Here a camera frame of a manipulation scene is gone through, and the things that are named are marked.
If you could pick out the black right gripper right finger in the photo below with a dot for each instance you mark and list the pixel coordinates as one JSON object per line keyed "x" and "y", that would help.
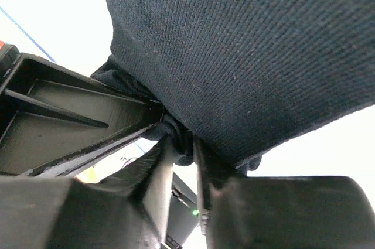
{"x": 214, "y": 177}

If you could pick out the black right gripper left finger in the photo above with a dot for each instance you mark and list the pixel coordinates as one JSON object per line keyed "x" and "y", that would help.
{"x": 143, "y": 190}

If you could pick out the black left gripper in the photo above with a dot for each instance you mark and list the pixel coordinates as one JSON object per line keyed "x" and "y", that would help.
{"x": 40, "y": 98}

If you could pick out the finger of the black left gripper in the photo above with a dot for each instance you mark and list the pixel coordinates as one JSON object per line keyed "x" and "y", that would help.
{"x": 69, "y": 153}

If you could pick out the black sock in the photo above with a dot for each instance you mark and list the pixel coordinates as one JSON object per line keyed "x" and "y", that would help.
{"x": 243, "y": 75}

